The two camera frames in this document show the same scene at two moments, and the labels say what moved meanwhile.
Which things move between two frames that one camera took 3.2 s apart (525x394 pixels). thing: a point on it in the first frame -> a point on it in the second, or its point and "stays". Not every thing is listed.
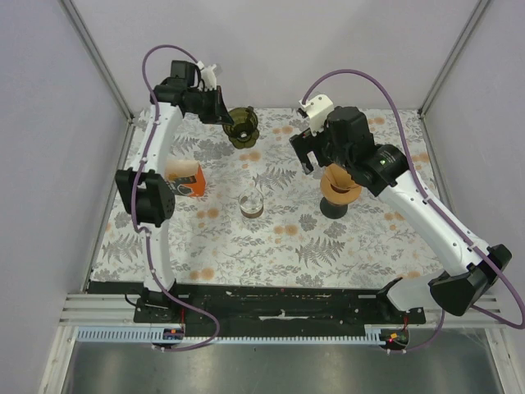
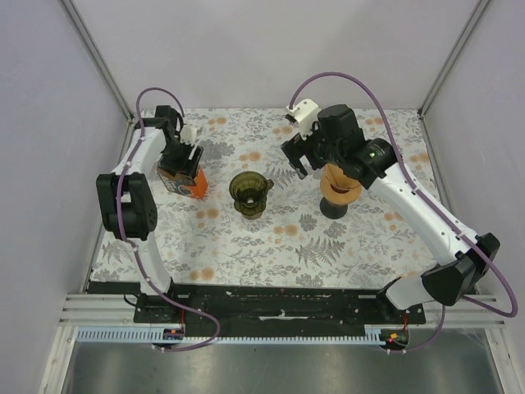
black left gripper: (220, 114) -> (186, 167)
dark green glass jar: (243, 134) -> (249, 190)
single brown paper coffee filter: (337, 184) stays
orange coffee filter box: (185, 177) stays
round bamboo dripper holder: (339, 194) stays
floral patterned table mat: (247, 212) stays
